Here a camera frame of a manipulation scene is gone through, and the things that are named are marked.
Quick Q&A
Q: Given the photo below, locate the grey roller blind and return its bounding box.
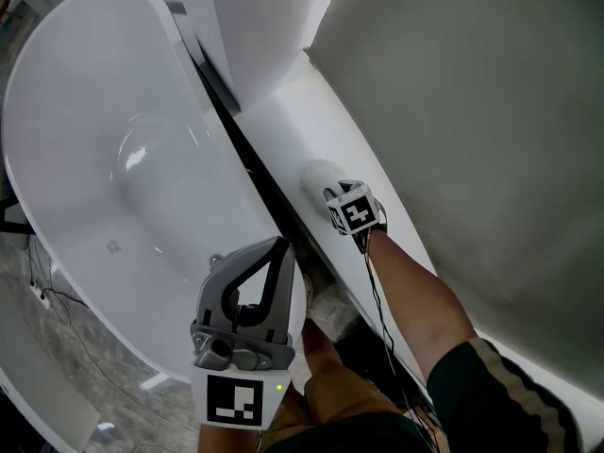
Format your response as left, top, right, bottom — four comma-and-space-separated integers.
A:
304, 0, 604, 398

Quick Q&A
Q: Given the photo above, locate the person's green shirt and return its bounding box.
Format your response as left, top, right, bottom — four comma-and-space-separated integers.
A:
266, 337, 584, 453

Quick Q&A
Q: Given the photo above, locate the black metal table leg frame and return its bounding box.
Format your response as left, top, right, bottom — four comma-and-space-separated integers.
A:
0, 195, 35, 236

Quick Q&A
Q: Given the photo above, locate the white sneaker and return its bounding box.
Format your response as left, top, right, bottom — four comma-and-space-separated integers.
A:
301, 272, 318, 323

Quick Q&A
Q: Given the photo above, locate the white curved panel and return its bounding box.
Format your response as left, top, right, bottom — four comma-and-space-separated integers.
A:
0, 276, 103, 453

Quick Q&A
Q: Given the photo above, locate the person's right forearm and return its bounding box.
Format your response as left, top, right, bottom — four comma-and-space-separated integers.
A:
363, 226, 478, 389

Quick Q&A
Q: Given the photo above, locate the person's left forearm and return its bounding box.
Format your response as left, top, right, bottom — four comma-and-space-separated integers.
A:
196, 421, 265, 453

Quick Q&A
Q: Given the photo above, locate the white fluffy duster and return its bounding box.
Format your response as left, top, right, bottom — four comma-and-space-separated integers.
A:
298, 158, 354, 207

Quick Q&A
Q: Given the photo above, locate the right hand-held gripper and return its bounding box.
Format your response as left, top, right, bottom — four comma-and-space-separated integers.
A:
323, 179, 390, 238

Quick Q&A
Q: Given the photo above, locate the white power strip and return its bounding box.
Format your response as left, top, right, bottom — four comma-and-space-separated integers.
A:
28, 282, 52, 310

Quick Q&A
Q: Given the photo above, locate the person's left leg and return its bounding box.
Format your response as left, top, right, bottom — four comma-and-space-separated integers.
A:
301, 321, 345, 381

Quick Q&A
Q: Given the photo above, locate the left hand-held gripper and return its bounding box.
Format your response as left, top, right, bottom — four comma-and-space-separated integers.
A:
189, 235, 297, 430

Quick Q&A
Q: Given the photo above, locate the white bathtub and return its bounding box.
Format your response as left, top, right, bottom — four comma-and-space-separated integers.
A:
1, 0, 309, 382

